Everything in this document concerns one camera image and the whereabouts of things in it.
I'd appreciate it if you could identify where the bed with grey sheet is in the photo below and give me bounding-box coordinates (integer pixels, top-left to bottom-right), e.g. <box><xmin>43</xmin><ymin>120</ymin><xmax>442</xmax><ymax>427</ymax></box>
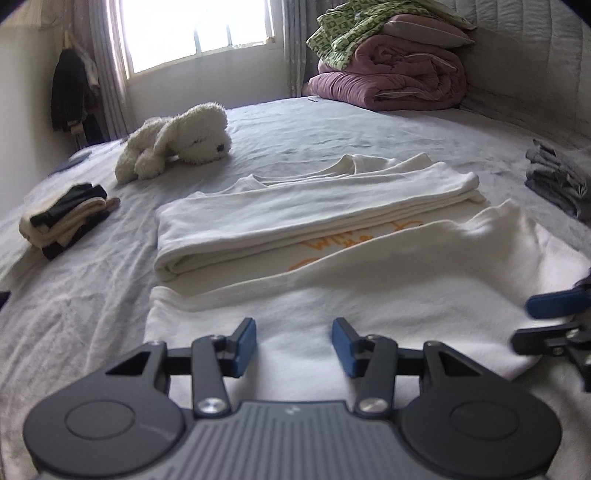
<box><xmin>0</xmin><ymin>95</ymin><xmax>591</xmax><ymax>480</ymax></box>

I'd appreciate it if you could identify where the window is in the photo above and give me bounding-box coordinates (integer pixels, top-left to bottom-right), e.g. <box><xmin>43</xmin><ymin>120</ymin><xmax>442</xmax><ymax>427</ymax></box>
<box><xmin>108</xmin><ymin>0</ymin><xmax>278</xmax><ymax>77</ymax></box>

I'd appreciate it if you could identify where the grey patterned curtain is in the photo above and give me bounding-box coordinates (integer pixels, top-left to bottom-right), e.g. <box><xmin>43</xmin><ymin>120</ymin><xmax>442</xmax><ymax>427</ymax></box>
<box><xmin>88</xmin><ymin>0</ymin><xmax>137</xmax><ymax>141</ymax></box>
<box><xmin>272</xmin><ymin>0</ymin><xmax>315</xmax><ymax>97</ymax></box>

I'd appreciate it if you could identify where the grey quilted headboard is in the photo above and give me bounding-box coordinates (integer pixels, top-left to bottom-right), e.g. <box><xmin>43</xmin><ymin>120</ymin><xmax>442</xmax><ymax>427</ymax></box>
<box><xmin>455</xmin><ymin>0</ymin><xmax>591</xmax><ymax>153</ymax></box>

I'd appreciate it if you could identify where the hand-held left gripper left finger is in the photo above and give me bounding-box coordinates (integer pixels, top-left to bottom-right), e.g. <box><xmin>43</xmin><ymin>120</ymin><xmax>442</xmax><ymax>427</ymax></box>
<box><xmin>102</xmin><ymin>318</ymin><xmax>257</xmax><ymax>418</ymax></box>

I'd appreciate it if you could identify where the covered air conditioner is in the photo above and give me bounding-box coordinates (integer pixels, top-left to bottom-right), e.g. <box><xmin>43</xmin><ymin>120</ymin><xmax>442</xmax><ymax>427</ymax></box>
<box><xmin>14</xmin><ymin>0</ymin><xmax>63</xmax><ymax>29</ymax></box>

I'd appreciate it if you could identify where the stack of folded grey clothes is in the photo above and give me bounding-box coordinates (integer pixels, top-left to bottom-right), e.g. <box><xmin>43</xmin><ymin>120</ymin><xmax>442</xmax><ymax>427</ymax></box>
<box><xmin>525</xmin><ymin>138</ymin><xmax>591</xmax><ymax>221</ymax></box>

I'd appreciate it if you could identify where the pink pillow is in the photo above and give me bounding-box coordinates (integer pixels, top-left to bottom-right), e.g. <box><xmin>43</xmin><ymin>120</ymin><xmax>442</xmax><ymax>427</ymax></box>
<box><xmin>382</xmin><ymin>14</ymin><xmax>476</xmax><ymax>49</ymax></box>

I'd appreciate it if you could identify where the hanging dark jacket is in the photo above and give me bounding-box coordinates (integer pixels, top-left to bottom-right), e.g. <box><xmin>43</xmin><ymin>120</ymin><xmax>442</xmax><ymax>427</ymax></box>
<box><xmin>50</xmin><ymin>48</ymin><xmax>100</xmax><ymax>134</ymax></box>

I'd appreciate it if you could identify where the grey pillow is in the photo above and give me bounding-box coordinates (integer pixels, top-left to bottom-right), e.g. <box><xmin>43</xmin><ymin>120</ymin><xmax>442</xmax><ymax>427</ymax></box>
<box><xmin>406</xmin><ymin>0</ymin><xmax>478</xmax><ymax>31</ymax></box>

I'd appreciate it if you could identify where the white plush dog toy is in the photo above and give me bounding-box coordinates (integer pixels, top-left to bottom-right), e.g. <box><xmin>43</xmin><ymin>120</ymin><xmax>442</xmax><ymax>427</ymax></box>
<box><xmin>115</xmin><ymin>102</ymin><xmax>232</xmax><ymax>184</ymax></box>

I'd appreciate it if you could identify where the stack of folded dark and beige clothes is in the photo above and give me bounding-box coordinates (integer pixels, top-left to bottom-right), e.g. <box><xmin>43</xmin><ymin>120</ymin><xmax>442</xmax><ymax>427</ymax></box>
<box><xmin>19</xmin><ymin>183</ymin><xmax>122</xmax><ymax>260</ymax></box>

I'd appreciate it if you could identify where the hanging beige garment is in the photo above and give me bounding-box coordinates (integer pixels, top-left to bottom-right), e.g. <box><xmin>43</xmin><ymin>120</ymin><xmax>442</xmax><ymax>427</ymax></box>
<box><xmin>69</xmin><ymin>44</ymin><xmax>101</xmax><ymax>90</ymax></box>

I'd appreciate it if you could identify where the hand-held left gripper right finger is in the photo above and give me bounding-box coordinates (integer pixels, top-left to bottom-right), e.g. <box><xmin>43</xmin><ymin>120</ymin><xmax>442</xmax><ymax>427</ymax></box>
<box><xmin>331</xmin><ymin>318</ymin><xmax>486</xmax><ymax>418</ymax></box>

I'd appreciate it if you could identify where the pink folded quilt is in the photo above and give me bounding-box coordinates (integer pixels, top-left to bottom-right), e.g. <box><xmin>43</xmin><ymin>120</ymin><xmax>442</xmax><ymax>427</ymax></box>
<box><xmin>307</xmin><ymin>33</ymin><xmax>468</xmax><ymax>112</ymax></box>

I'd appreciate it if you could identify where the cream long-sleeved sweatshirt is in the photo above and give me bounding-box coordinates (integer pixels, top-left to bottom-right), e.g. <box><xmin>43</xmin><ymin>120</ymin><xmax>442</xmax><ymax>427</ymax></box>
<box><xmin>147</xmin><ymin>154</ymin><xmax>591</xmax><ymax>407</ymax></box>

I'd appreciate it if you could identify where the green patterned blanket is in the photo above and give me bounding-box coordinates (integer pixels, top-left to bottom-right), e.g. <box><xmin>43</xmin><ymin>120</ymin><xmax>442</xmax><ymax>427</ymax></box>
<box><xmin>307</xmin><ymin>0</ymin><xmax>432</xmax><ymax>72</ymax></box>

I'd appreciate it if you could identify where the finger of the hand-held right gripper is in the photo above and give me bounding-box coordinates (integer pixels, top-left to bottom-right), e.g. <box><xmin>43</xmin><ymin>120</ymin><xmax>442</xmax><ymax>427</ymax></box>
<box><xmin>510</xmin><ymin>322</ymin><xmax>591</xmax><ymax>393</ymax></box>
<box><xmin>525</xmin><ymin>270</ymin><xmax>591</xmax><ymax>320</ymax></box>

